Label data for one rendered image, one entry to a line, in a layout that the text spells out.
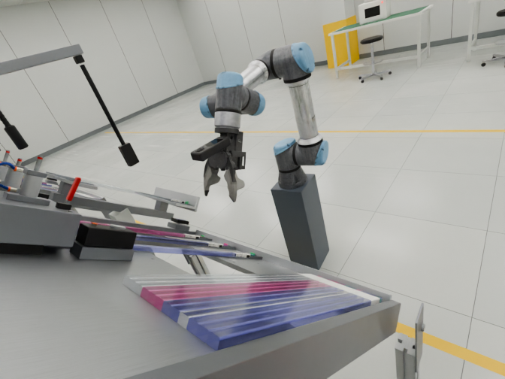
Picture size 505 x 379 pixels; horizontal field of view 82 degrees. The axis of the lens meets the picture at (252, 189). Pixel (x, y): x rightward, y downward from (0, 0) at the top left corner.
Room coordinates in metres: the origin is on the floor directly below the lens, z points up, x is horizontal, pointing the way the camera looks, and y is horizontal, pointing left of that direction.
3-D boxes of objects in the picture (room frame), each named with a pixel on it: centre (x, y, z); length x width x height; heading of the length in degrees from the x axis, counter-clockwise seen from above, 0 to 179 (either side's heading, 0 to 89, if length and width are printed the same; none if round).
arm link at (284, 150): (1.32, -0.22, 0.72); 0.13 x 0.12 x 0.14; 52
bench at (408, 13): (5.37, -2.94, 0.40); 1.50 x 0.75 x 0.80; 43
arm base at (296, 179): (1.33, -0.22, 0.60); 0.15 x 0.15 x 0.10
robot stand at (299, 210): (1.33, -0.22, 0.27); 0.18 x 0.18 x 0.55; 48
